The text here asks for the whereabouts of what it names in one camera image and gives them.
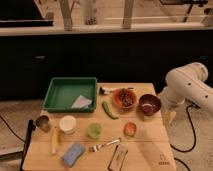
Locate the metal cup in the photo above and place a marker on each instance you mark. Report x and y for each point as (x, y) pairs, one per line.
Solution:
(42, 122)

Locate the white paper cup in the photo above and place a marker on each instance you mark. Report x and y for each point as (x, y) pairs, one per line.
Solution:
(67, 124)

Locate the brush with white handle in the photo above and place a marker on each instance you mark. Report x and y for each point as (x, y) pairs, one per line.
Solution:
(106, 91)

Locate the blue sponge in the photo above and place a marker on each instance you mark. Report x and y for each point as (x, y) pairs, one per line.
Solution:
(72, 154)

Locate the green plastic tray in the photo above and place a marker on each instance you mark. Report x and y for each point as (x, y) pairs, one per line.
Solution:
(63, 91)

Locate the dark red bowl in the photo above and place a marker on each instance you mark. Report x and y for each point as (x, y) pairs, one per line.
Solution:
(149, 104)

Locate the silver fork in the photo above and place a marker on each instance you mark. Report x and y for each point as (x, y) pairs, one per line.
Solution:
(97, 147)

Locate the orange bowl with contents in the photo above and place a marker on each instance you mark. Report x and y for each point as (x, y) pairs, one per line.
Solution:
(124, 98)

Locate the small green cup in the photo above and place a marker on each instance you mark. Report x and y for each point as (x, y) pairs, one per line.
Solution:
(94, 130)

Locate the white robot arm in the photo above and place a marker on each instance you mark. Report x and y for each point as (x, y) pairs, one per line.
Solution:
(186, 82)

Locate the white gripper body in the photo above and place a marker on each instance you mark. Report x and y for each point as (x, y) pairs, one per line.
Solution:
(168, 114)

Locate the wooden rectangular block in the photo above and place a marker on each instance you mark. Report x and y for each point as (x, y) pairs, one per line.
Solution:
(118, 158)

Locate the red orange apple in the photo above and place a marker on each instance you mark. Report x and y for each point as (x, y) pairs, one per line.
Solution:
(130, 129)

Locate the white paper sheet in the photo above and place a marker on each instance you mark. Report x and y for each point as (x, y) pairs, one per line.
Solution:
(81, 102)

